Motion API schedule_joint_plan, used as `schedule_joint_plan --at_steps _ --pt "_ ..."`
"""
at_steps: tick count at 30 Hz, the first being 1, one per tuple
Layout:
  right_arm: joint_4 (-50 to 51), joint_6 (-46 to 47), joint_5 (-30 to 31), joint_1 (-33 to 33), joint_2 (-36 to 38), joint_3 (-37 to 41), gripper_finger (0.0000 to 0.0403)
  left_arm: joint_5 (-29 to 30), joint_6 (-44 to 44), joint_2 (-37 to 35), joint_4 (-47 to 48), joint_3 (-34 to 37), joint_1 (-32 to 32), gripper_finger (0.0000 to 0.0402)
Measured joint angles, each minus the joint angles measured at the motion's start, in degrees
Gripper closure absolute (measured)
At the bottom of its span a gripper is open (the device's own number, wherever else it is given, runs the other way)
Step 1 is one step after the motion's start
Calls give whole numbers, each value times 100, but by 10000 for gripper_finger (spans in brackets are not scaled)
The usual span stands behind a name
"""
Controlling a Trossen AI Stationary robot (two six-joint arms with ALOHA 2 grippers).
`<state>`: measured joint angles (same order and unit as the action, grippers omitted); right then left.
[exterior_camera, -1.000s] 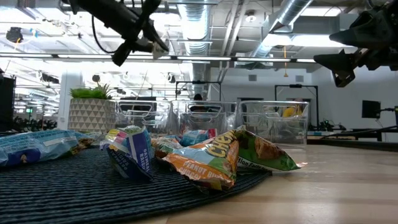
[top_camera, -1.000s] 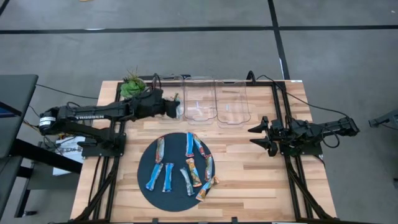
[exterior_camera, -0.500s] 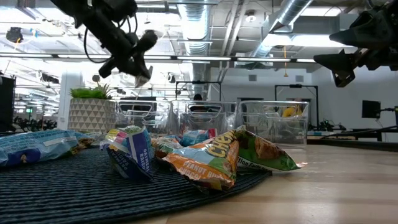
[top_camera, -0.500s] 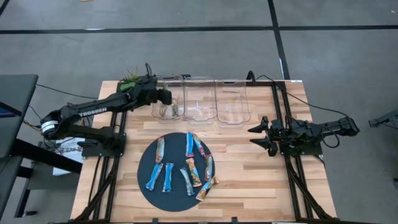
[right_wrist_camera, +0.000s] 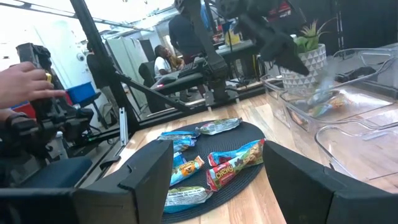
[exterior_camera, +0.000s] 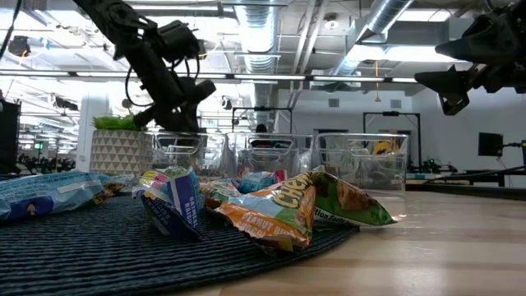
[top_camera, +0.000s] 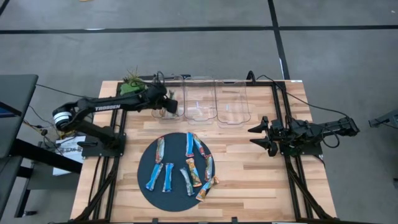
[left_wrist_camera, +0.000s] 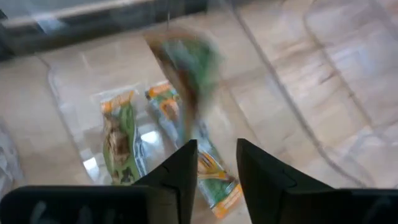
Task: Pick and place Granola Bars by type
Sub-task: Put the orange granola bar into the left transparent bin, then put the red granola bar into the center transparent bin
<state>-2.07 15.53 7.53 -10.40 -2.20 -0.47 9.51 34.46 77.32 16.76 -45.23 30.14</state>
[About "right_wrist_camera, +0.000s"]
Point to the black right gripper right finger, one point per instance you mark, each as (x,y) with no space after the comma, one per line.
(311,193)

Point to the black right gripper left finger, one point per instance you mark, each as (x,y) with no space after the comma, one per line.
(124,199)

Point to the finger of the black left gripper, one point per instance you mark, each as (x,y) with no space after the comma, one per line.
(262,43)
(289,56)

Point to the green orange granola bar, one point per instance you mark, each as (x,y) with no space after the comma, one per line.
(340,101)
(320,109)

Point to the orange peanut butter granola bar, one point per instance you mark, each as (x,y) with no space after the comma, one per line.
(186,170)

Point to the red Chewy granola bar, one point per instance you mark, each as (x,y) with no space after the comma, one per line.
(230,172)

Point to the blue and red granola bar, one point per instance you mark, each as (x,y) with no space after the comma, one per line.
(236,153)

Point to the orange snack bar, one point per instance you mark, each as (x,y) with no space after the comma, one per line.
(219,125)

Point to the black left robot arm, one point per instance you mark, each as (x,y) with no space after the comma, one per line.
(214,68)

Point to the person's forearm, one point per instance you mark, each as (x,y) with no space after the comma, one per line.
(4,113)

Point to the potted plant triangle-pattern pot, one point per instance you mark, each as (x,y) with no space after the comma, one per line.
(311,62)

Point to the blue seat cushion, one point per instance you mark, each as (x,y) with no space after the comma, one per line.
(59,172)

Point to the silver aluminium extrusion piece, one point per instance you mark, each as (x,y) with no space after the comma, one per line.
(123,126)

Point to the person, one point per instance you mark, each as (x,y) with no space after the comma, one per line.
(183,31)
(163,62)
(94,67)

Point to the grey bag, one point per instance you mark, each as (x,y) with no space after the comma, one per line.
(109,113)

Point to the black desk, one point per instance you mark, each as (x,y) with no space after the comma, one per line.
(183,81)

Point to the round dark woven placemat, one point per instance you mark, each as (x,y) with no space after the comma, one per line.
(224,137)

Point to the blue storage bin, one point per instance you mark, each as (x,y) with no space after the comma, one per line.
(81,91)

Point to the black office chair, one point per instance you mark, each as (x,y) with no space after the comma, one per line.
(146,73)

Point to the red storage bin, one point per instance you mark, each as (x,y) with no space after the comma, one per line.
(25,109)

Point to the person's hand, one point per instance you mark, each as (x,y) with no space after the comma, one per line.
(25,84)

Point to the white dome camera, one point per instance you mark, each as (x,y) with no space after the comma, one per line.
(80,57)

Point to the black aluminium rig frame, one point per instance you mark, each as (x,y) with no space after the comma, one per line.
(93,46)

